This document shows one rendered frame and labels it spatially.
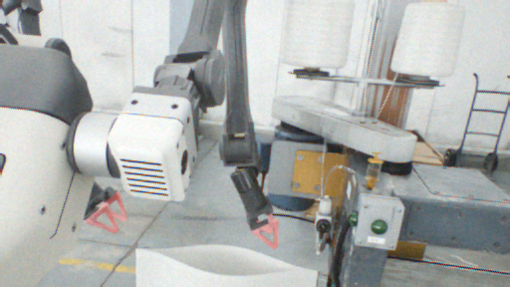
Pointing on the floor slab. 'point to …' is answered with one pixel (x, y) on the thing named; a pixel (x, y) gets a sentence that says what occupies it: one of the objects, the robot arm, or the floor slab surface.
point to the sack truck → (478, 134)
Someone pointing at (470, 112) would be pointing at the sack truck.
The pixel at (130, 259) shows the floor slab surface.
